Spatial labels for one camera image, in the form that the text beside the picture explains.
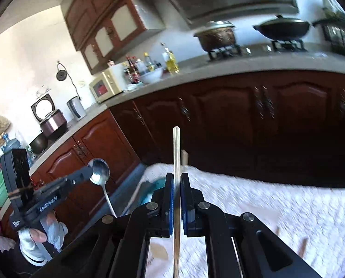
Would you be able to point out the teal utensil container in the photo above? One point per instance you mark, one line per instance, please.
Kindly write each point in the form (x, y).
(157, 186)

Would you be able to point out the black round wall hanging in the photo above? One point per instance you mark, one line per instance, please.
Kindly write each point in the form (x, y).
(61, 74)

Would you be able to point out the black wok with lid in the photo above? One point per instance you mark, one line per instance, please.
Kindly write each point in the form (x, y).
(283, 27)

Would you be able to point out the grey kitchen countertop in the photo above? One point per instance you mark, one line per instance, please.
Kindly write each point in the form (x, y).
(247, 62)

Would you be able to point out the white bowl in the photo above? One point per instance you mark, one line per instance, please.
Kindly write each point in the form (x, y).
(151, 76)

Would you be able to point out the blue water jug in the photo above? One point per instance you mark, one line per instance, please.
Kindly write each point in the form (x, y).
(12, 144)

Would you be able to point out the gas stove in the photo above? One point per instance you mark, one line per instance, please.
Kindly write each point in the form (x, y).
(288, 46)

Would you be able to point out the brown cooking pot with lid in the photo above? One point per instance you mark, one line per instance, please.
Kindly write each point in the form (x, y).
(217, 36)

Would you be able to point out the white lace tablecloth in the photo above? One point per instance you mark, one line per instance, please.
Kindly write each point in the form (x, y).
(247, 208)

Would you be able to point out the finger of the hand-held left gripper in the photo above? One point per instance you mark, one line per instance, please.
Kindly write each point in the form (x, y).
(79, 175)

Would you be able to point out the yellow oil bottle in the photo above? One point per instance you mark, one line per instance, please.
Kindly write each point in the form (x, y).
(171, 62)

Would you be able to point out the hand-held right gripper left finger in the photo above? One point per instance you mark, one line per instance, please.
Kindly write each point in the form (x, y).
(169, 205)

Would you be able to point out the person's left hand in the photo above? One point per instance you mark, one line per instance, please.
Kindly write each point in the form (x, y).
(35, 247)

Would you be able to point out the silver electric kettle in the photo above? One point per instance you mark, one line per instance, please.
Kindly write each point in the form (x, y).
(77, 108)

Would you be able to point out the black inner pot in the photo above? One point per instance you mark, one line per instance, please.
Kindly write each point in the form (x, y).
(38, 144)

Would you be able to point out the wooden wall cabinets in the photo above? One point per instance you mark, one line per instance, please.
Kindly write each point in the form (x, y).
(103, 26)

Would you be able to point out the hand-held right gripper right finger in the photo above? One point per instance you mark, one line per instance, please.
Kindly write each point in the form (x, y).
(185, 205)

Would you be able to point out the black dish rack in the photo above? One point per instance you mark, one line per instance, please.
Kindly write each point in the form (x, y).
(338, 31)

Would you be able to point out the wooden chopstick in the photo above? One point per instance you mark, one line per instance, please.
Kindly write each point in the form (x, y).
(303, 247)
(176, 150)

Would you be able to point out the open rice cooker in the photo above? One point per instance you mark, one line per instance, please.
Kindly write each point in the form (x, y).
(52, 121)

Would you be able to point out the metal spoon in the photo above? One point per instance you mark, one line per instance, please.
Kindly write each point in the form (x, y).
(98, 170)

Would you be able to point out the dark sauce bottles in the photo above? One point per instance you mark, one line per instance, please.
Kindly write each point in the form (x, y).
(132, 71)

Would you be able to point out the wooden base cabinets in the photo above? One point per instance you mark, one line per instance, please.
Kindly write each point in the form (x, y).
(218, 115)

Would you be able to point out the cream microwave oven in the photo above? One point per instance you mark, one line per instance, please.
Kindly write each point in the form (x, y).
(105, 86)

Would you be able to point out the clear bottle yellow cap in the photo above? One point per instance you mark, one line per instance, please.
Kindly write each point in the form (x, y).
(149, 62)

